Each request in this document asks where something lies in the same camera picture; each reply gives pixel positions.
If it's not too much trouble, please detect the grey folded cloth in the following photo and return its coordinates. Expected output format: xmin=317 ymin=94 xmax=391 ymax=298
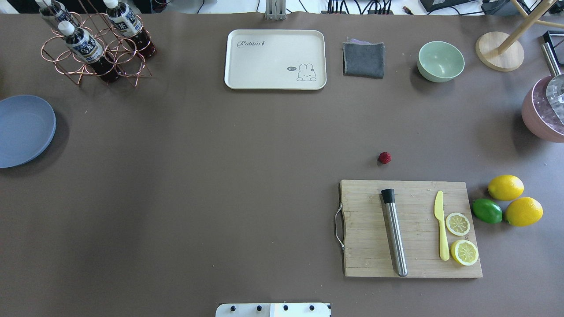
xmin=342 ymin=38 xmax=386 ymax=79

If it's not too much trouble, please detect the wooden cutting board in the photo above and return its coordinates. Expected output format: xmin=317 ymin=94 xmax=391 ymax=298
xmin=340 ymin=179 xmax=482 ymax=279

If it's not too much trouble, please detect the lower whole lemon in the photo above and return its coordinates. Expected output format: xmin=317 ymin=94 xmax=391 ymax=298
xmin=505 ymin=197 xmax=543 ymax=227

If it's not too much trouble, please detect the front tea bottle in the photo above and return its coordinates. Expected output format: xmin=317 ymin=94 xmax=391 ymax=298
xmin=58 ymin=21 xmax=120 ymax=83

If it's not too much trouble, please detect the right tea bottle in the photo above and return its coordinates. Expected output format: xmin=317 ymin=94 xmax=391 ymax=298
xmin=104 ymin=0 xmax=156 ymax=59

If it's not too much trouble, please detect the pink bowl with ice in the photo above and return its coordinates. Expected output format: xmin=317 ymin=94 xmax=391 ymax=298
xmin=521 ymin=75 xmax=564 ymax=143

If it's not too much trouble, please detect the wooden stand with round base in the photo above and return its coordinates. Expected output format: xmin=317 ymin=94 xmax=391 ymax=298
xmin=475 ymin=0 xmax=564 ymax=72

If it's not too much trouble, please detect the left tea bottle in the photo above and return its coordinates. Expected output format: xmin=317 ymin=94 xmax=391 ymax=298
xmin=35 ymin=0 xmax=81 ymax=33

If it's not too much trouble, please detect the red strawberry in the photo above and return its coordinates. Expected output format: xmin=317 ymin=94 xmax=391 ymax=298
xmin=378 ymin=152 xmax=392 ymax=164

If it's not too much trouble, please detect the aluminium frame post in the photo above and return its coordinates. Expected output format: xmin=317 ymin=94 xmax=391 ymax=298
xmin=265 ymin=0 xmax=286 ymax=21

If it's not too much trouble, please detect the blue plate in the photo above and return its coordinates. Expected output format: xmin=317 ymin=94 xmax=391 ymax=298
xmin=0 ymin=95 xmax=56 ymax=168

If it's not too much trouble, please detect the metal scoop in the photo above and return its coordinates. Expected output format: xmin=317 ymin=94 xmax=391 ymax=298
xmin=542 ymin=42 xmax=564 ymax=124

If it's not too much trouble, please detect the upper whole lemon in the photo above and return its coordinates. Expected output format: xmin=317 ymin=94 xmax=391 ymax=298
xmin=487 ymin=175 xmax=524 ymax=201

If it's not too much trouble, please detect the green bowl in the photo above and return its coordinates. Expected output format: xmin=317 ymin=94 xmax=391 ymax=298
xmin=417 ymin=41 xmax=465 ymax=83

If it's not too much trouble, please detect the green lime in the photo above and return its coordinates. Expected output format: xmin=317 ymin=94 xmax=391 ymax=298
xmin=471 ymin=198 xmax=503 ymax=224

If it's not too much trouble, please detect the tea bottle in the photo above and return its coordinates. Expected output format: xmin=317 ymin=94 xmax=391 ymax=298
xmin=104 ymin=0 xmax=156 ymax=59
xmin=35 ymin=0 xmax=81 ymax=33
xmin=58 ymin=21 xmax=120 ymax=83

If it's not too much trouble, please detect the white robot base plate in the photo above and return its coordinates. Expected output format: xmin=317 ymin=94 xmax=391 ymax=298
xmin=215 ymin=302 xmax=332 ymax=317

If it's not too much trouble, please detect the lower lemon half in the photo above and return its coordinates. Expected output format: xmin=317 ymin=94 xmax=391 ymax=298
xmin=450 ymin=240 xmax=479 ymax=265

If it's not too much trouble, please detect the upper lemon slice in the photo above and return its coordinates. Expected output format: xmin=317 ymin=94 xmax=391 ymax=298
xmin=445 ymin=212 xmax=471 ymax=236

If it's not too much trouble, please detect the cream rabbit tray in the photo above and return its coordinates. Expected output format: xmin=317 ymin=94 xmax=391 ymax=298
xmin=224 ymin=29 xmax=327 ymax=90

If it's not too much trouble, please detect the copper wire bottle rack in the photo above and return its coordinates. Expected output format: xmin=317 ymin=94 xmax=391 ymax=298
xmin=41 ymin=0 xmax=152 ymax=86

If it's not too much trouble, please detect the steel muddler black tip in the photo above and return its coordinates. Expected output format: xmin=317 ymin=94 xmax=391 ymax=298
xmin=381 ymin=188 xmax=408 ymax=277

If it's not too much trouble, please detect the whole lemon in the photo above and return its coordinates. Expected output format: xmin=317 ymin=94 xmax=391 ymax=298
xmin=487 ymin=175 xmax=524 ymax=201
xmin=505 ymin=197 xmax=543 ymax=227

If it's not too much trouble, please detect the yellow plastic knife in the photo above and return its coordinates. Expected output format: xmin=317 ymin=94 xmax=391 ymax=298
xmin=434 ymin=190 xmax=450 ymax=261

